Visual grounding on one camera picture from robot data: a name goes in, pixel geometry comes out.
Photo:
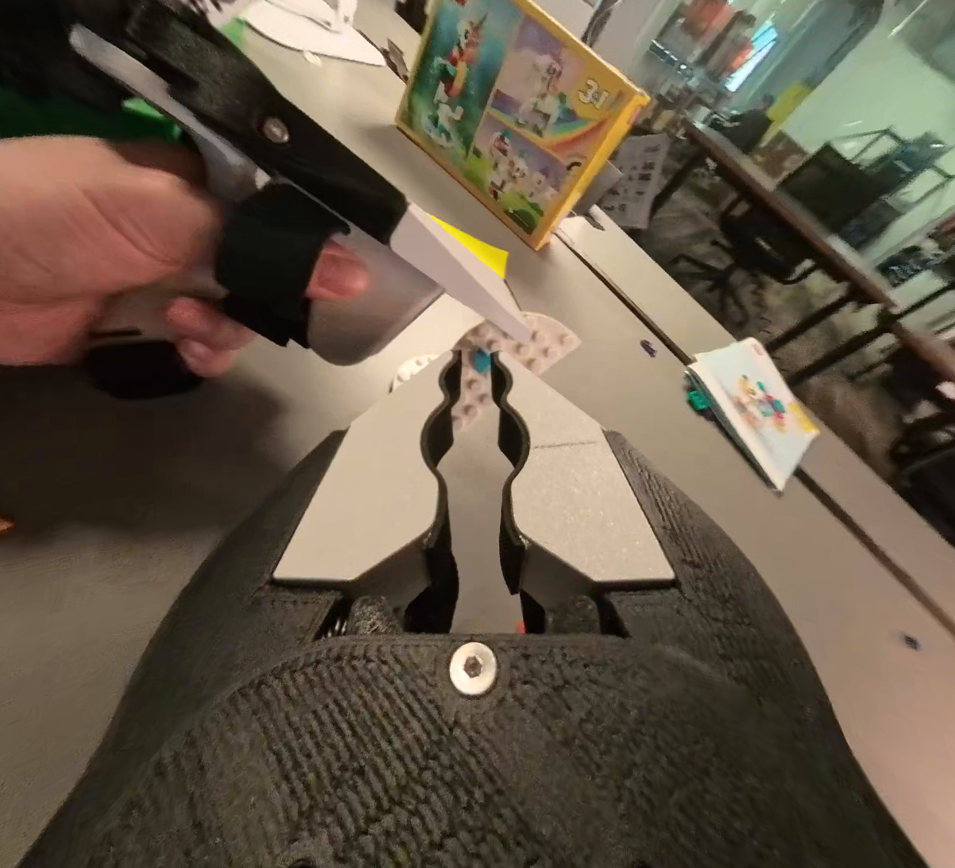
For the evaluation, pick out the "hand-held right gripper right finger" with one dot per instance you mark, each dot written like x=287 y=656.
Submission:
x=589 y=510

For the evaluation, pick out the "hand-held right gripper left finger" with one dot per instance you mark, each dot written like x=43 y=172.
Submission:
x=358 y=502

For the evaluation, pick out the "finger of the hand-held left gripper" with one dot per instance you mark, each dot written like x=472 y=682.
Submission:
x=462 y=271

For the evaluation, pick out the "colourful brick plate assembly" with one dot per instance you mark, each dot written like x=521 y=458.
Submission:
x=414 y=369

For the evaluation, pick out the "white and orange brick plate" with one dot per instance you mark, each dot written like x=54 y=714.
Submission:
x=552 y=342

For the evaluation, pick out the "green plastic bin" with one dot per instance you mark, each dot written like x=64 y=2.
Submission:
x=74 y=114

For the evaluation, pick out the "yellow toy set box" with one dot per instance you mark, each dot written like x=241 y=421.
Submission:
x=522 y=99

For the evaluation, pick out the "person's left hand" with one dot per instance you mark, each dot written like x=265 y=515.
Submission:
x=89 y=249

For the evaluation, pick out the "yellow sticky note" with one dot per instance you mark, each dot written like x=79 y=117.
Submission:
x=481 y=252

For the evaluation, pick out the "teal toy brick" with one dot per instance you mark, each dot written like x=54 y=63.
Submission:
x=698 y=402

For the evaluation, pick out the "grey slanted panel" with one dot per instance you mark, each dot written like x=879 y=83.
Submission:
x=601 y=193

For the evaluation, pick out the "printed paper sheet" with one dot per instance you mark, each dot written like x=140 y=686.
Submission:
x=634 y=181

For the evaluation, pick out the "instruction booklet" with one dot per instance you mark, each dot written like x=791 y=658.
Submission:
x=761 y=405

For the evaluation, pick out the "black office chair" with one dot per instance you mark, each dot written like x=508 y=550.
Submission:
x=753 y=241

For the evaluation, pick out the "brown table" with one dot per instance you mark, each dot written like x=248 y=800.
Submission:
x=783 y=208

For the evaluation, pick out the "storage shelves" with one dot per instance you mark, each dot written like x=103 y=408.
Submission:
x=716 y=25

